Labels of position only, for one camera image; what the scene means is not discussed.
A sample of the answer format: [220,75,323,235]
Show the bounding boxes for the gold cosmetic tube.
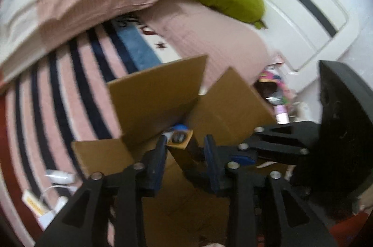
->
[162,124,205,174]

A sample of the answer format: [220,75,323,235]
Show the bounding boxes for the person forearm red sleeve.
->
[329,186,372,246]

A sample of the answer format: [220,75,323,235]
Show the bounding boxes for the small white dropper bottle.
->
[45,169,76,185]

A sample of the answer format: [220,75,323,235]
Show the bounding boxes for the white box yellow label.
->
[21,190,49,218]

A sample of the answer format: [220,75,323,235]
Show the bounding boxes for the brown cardboard box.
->
[71,54,290,247]

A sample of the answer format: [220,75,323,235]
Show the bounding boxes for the white bed headboard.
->
[261,0,359,93]

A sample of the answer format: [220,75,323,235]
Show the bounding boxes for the striped plush blanket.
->
[1,15,179,246]

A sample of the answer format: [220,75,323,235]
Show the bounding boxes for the white adapter hub with cable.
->
[37,185,78,231]

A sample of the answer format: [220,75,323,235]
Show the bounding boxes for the pink corduroy pillow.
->
[136,0,271,87]

